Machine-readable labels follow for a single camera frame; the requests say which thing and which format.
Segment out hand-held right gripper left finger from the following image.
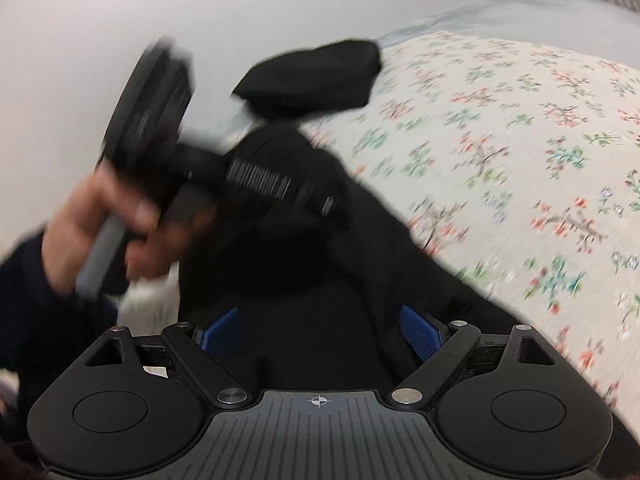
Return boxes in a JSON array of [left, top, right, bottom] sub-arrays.
[[79, 306, 249, 407]]

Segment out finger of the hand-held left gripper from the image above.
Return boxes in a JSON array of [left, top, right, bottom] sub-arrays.
[[172, 141, 342, 219]]

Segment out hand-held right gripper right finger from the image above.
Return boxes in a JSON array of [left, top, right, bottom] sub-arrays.
[[389, 304, 562, 407]]

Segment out black pants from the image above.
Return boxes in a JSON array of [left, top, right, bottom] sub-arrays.
[[172, 124, 532, 397]]

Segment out person's left forearm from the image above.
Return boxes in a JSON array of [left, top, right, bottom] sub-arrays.
[[0, 236, 122, 413]]

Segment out person's left hand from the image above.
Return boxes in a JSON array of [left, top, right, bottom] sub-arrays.
[[42, 162, 183, 293]]

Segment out folded black cloth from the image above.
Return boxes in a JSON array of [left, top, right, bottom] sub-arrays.
[[231, 37, 384, 122]]

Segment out floral bed cover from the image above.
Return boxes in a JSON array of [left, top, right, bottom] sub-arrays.
[[299, 30, 640, 412]]

